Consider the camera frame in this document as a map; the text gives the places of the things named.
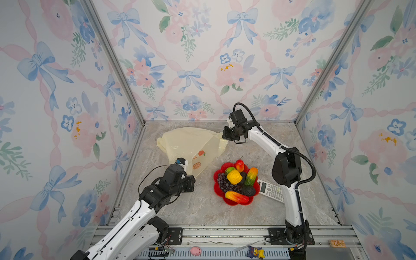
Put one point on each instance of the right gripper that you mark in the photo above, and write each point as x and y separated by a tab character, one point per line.
225	134

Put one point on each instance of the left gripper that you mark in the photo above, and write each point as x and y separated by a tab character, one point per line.
190	180

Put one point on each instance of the red flower-shaped bowl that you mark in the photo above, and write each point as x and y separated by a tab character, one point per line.
220	193

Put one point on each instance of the yellow plastic bag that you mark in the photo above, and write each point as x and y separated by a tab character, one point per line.
199	147

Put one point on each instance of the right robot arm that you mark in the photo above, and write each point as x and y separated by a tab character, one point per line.
286	172

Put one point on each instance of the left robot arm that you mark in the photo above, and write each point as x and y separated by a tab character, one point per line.
141	228

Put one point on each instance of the red apple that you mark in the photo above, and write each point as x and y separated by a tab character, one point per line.
240	165

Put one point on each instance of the purple grape bunch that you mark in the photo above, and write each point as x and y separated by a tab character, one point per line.
225	185

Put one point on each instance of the yellow lemon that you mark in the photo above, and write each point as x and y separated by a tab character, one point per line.
234	177

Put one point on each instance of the red yellow mango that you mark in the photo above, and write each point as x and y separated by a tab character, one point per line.
237	197

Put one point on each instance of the dark avocado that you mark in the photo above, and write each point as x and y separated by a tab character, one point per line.
248	191

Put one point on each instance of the pink pig toy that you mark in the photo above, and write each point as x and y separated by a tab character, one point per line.
195	251

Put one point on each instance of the white calculator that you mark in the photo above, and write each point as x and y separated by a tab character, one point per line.
271	191

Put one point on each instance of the purple yellow toy figure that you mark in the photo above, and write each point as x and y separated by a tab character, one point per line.
254	252

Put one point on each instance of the small wooden tag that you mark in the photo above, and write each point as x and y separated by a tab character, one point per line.
337	244

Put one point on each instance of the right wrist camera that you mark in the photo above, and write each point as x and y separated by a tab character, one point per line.
236	119

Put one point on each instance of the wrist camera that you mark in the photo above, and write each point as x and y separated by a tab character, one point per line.
236	119
183	163

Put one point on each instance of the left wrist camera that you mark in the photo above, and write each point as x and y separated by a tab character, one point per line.
183	163

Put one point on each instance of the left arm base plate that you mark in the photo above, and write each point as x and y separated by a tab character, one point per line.
171	236

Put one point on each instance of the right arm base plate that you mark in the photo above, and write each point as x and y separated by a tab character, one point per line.
285	236

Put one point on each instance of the aluminium rail frame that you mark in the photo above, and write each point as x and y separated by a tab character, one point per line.
231	243

